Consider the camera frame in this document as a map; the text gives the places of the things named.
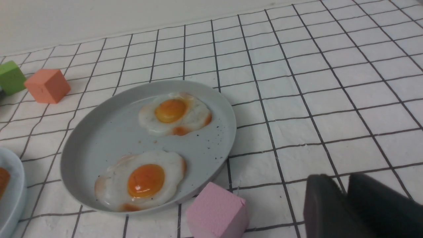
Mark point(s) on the green foam cube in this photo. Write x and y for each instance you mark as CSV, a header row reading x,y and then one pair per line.
x,y
11,78

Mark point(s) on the light blue plate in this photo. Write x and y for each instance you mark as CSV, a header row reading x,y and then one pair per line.
x,y
14,198

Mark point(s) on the pink foam cube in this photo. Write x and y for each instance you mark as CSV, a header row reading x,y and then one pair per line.
x,y
217,213

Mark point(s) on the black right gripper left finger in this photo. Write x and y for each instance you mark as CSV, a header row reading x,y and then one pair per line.
x,y
327,212

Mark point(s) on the grey speckled plate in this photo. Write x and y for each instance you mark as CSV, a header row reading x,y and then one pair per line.
x,y
112,130

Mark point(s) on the orange foam cube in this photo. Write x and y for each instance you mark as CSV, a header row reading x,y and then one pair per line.
x,y
47,86

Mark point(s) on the white checkered tablecloth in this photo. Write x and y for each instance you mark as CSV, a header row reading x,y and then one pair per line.
x,y
325,87

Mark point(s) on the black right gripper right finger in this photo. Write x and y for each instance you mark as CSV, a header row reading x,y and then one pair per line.
x,y
386,212

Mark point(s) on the fried egg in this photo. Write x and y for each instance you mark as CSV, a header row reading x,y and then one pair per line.
x,y
4,180
140,182
177,113

